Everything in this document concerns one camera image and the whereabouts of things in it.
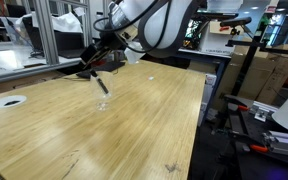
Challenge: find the large cardboard box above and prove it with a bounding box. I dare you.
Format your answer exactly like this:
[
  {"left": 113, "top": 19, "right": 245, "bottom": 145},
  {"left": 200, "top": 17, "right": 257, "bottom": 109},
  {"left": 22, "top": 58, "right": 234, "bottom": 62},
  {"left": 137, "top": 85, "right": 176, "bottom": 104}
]
[
  {"left": 255, "top": 56, "right": 288, "bottom": 106},
  {"left": 213, "top": 44, "right": 278, "bottom": 101}
]

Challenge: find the white side cabinet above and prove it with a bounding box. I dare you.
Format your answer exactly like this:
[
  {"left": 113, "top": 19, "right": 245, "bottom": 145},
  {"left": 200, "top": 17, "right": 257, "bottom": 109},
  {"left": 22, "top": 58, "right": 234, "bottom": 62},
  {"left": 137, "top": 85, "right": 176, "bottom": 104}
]
[{"left": 197, "top": 72, "right": 218, "bottom": 128}]

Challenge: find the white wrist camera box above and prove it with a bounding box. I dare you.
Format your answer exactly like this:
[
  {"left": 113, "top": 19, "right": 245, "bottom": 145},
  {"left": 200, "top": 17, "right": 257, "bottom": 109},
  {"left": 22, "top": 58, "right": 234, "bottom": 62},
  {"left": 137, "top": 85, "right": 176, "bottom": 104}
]
[{"left": 123, "top": 41, "right": 147, "bottom": 65}]

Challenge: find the grey workbench shelf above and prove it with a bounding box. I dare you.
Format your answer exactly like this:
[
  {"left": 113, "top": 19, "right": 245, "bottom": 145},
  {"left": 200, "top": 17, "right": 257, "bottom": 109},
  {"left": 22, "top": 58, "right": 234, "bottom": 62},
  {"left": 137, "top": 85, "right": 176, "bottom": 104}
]
[{"left": 0, "top": 41, "right": 108, "bottom": 86}]

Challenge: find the aluminium extrusion bar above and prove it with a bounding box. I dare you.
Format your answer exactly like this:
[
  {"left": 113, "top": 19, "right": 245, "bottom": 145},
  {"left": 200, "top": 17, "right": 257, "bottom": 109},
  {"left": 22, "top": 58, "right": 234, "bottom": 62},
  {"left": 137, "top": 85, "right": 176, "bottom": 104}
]
[{"left": 263, "top": 129, "right": 288, "bottom": 158}]

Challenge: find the black camera on stand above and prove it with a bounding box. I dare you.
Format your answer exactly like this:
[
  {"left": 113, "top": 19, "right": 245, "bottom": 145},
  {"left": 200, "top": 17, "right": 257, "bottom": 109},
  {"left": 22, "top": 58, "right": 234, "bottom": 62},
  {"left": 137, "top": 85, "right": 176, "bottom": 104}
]
[{"left": 219, "top": 16, "right": 253, "bottom": 28}]

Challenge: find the orange handled clamp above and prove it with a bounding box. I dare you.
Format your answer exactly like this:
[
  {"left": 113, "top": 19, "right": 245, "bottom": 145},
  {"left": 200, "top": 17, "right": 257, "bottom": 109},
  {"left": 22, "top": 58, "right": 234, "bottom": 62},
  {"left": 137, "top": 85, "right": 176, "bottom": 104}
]
[
  {"left": 223, "top": 94, "right": 252, "bottom": 113},
  {"left": 228, "top": 129, "right": 270, "bottom": 154}
]

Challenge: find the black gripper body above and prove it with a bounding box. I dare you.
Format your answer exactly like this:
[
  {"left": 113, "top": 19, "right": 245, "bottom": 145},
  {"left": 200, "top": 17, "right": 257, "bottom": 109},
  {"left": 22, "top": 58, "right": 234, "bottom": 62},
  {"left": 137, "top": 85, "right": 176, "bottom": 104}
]
[{"left": 97, "top": 31, "right": 127, "bottom": 54}]

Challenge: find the white cloth cover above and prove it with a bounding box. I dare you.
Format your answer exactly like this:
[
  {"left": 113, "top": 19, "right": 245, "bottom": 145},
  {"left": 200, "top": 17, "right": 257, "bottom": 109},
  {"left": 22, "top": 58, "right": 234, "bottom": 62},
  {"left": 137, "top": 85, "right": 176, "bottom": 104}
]
[{"left": 15, "top": 11, "right": 84, "bottom": 34}]

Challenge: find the clear stemmed glass cup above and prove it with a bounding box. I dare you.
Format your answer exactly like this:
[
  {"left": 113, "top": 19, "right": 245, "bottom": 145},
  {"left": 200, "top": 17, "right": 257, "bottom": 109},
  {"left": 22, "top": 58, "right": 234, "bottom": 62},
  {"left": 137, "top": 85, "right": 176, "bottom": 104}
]
[{"left": 89, "top": 70, "right": 115, "bottom": 112}]

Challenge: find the black laptop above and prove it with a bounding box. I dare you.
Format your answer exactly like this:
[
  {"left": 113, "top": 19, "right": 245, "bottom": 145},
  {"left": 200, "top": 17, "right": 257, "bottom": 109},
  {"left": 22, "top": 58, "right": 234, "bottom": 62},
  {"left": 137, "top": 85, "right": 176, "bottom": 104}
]
[{"left": 21, "top": 15, "right": 98, "bottom": 60}]

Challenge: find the thick aluminium frame post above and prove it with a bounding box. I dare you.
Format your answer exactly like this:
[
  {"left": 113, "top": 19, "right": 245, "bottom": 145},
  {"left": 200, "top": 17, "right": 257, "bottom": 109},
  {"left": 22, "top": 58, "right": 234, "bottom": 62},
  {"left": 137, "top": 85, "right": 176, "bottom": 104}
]
[{"left": 32, "top": 0, "right": 60, "bottom": 66}]

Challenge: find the black and white marker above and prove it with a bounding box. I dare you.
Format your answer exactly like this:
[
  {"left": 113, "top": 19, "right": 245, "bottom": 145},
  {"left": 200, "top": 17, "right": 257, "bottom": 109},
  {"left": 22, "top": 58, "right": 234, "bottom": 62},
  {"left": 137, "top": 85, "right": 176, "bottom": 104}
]
[{"left": 89, "top": 68, "right": 110, "bottom": 95}]

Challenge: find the white carton box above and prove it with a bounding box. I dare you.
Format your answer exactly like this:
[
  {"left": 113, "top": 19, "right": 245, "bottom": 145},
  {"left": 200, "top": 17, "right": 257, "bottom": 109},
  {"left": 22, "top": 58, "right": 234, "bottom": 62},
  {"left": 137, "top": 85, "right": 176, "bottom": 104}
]
[{"left": 198, "top": 21, "right": 238, "bottom": 56}]

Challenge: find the black camera stand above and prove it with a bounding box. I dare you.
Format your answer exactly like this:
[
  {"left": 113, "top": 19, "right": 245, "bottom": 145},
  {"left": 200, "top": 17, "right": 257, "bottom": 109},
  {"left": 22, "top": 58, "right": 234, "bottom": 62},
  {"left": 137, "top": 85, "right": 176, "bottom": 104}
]
[{"left": 225, "top": 28, "right": 288, "bottom": 98}]

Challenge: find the silver metal bracket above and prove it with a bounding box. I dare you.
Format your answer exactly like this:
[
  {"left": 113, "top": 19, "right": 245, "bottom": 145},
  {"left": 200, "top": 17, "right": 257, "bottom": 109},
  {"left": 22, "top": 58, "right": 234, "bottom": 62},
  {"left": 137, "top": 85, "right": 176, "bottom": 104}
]
[{"left": 248, "top": 101, "right": 278, "bottom": 123}]

